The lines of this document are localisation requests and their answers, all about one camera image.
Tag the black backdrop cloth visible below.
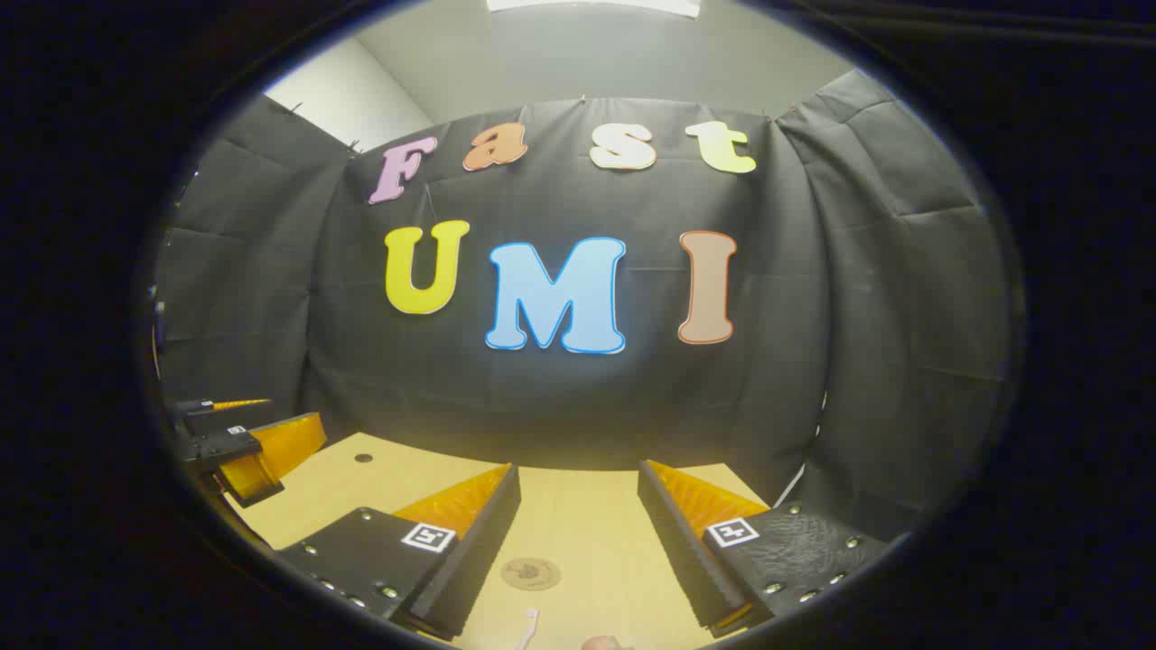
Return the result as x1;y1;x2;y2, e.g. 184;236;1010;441
154;70;1012;543

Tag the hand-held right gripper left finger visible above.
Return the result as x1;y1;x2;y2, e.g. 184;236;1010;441
280;463;522;642

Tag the round wooden coaster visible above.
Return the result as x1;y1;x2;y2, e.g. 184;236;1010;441
501;557;562;592

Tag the light wooden desktop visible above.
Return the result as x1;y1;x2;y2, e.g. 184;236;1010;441
226;432;796;650

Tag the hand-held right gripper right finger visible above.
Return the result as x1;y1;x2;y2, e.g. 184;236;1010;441
637;460;890;637

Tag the ceiling light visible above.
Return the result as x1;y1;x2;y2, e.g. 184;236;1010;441
486;0;704;19

